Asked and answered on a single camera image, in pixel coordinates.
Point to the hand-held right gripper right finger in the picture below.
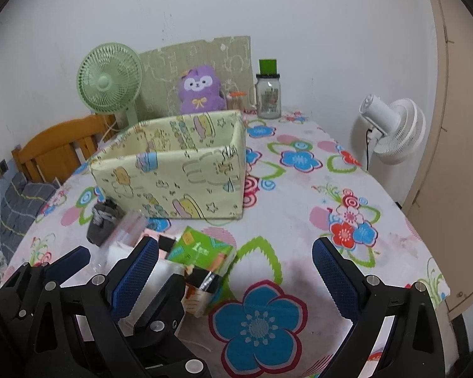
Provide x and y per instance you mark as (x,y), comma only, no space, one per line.
(335,279)

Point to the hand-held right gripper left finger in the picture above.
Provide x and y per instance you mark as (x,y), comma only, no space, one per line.
(136,275)

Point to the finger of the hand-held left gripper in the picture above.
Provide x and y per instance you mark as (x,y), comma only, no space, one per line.
(169,307)
(69,263)

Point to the white tissue pack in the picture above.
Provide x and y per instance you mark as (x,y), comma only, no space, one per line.
(118,256)

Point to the black and orange snack packet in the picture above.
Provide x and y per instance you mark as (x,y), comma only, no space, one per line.
(201,287)

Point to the pink and black packet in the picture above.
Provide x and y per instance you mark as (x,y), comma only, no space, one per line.
(167,243)

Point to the clear plastic bag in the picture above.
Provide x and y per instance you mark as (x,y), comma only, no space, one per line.
(132,226)

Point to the green tissue packet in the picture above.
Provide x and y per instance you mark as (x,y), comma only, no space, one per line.
(199,250)

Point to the yellow printed storage box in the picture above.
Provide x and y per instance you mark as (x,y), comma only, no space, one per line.
(173,181)

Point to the grey plaid pillow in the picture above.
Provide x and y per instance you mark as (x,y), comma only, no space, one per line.
(19,208)

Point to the wooden bed headboard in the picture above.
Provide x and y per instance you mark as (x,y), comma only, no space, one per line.
(59,145)

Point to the white standing fan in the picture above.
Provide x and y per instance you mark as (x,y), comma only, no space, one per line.
(394,130)

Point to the beige door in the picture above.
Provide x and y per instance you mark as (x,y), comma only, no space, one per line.
(457,165)

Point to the green desk fan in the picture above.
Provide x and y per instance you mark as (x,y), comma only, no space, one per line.
(106,80)

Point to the purple plush toy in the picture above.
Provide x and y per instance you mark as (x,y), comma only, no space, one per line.
(199,94)

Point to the glass jar with green lid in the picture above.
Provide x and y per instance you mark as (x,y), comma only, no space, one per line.
(269,94)

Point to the cotton swab jar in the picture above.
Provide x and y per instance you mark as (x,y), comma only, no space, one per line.
(236,101)

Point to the green printed cardboard sheet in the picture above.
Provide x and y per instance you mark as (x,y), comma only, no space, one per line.
(224,55)

